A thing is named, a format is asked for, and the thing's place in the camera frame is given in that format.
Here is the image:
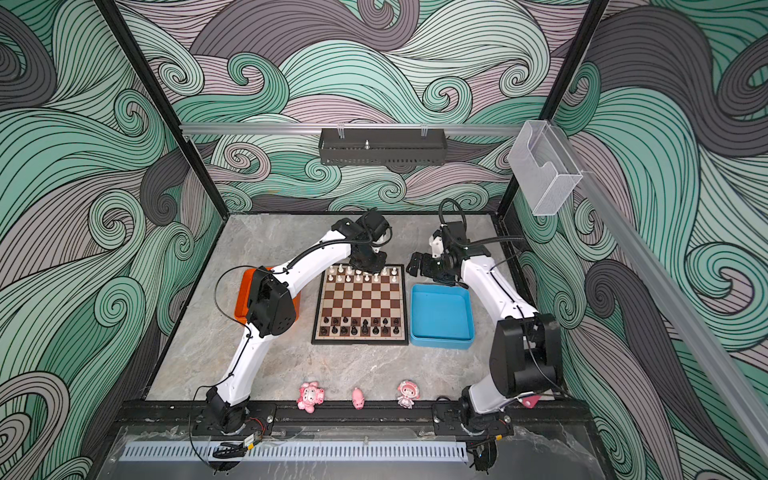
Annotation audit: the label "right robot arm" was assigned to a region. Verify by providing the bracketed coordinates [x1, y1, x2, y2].
[406, 198, 564, 431]

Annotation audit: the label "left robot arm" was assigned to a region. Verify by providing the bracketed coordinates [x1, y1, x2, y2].
[206, 210, 391, 435]

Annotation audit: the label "white pieces on board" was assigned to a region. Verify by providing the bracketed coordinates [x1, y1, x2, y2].
[324, 264, 402, 283]

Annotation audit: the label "chess board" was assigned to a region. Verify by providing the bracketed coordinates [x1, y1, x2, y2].
[311, 264, 409, 346]

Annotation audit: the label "black pieces on board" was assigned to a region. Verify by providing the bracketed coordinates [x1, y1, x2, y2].
[314, 317, 407, 341]

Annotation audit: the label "blue tray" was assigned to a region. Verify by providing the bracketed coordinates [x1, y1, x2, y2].
[410, 284, 475, 350]

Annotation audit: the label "pink hooded doll figure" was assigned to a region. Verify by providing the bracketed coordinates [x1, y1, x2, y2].
[397, 380, 420, 409]

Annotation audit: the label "orange tray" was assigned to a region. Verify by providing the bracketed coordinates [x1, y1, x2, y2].
[234, 267, 300, 336]

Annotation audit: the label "small pink pig figure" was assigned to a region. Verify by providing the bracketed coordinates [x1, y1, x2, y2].
[351, 388, 365, 410]

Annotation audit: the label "pink plush figure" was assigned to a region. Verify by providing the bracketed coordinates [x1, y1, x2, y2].
[297, 381, 325, 414]

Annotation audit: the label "white rabbit pink figure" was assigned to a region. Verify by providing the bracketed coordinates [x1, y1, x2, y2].
[519, 395, 540, 409]

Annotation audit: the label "black wall tray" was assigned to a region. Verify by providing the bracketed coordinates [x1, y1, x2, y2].
[318, 129, 448, 167]

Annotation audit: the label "clear plastic wall holder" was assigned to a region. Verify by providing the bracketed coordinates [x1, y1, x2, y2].
[507, 120, 583, 216]

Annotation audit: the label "aluminium rail back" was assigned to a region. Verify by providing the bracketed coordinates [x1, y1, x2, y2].
[179, 122, 522, 137]

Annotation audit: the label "aluminium rail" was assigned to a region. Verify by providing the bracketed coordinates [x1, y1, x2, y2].
[553, 127, 767, 460]
[179, 122, 522, 137]

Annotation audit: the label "white slotted cable duct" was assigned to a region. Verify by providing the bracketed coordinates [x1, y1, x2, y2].
[119, 441, 468, 463]

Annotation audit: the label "aluminium rail right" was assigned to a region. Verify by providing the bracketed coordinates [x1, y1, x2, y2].
[553, 127, 767, 460]

